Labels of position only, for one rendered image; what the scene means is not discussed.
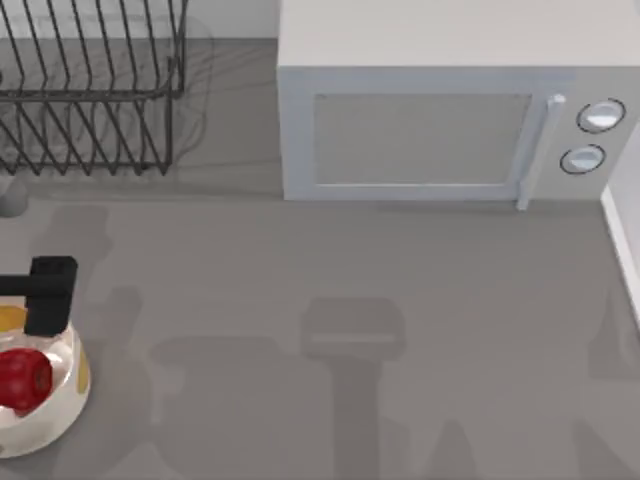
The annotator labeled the large round microwave knob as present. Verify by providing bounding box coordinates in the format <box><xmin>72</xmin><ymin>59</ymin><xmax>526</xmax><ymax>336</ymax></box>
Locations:
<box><xmin>576</xmin><ymin>98</ymin><xmax>627</xmax><ymax>134</ymax></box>

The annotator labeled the microwave oven door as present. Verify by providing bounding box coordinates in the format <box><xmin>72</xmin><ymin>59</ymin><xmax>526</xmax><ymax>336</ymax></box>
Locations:
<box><xmin>284</xmin><ymin>73</ymin><xmax>551</xmax><ymax>202</ymax></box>

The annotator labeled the pale microwave door handle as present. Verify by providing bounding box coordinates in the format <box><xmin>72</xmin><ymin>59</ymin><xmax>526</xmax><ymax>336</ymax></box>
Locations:
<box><xmin>515</xmin><ymin>93</ymin><xmax>567</xmax><ymax>211</ymax></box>

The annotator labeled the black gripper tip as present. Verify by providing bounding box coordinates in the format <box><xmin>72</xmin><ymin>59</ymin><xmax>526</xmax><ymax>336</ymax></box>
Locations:
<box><xmin>0</xmin><ymin>255</ymin><xmax>79</xmax><ymax>338</ymax></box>

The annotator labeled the pale microwave oven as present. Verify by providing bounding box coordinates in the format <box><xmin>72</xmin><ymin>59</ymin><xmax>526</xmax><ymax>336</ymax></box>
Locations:
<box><xmin>276</xmin><ymin>0</ymin><xmax>640</xmax><ymax>211</ymax></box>

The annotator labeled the small round microwave knob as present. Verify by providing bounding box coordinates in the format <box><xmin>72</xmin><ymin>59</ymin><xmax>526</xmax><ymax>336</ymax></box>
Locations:
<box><xmin>559</xmin><ymin>143</ymin><xmax>608</xmax><ymax>176</ymax></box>

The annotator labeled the black wire dish rack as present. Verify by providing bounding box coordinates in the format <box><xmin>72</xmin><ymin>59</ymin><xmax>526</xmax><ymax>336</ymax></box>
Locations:
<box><xmin>0</xmin><ymin>0</ymin><xmax>191</xmax><ymax>177</ymax></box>

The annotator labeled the red apple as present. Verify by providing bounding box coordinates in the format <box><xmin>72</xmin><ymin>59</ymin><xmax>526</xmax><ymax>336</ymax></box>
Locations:
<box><xmin>0</xmin><ymin>348</ymin><xmax>54</xmax><ymax>414</ymax></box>

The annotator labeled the white patterned bowl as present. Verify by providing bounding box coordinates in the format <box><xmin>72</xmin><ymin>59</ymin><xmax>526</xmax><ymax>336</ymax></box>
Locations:
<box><xmin>0</xmin><ymin>298</ymin><xmax>93</xmax><ymax>459</ymax></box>

